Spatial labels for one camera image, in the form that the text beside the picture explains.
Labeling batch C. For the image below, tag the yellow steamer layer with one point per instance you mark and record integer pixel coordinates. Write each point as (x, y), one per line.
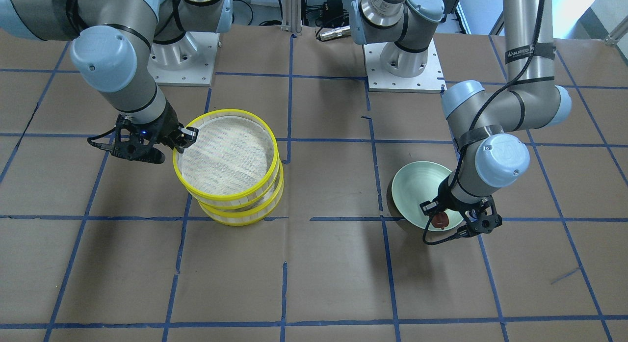
(234, 161)
(251, 213)

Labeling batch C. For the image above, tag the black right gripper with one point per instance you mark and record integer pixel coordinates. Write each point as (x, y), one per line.
(168, 124)

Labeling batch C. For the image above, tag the light green plate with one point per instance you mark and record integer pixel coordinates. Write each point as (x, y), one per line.
(411, 185)

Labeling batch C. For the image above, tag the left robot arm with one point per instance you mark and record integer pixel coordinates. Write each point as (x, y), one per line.
(490, 156)

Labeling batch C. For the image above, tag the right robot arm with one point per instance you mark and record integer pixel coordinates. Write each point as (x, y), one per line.
(111, 42)

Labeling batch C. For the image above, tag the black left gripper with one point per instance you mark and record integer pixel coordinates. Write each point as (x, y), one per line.
(445, 199)

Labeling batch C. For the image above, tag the brown bun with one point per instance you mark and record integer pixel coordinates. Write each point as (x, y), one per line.
(440, 220)

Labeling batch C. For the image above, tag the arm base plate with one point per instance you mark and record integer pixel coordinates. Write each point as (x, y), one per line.
(389, 69)
(187, 62)

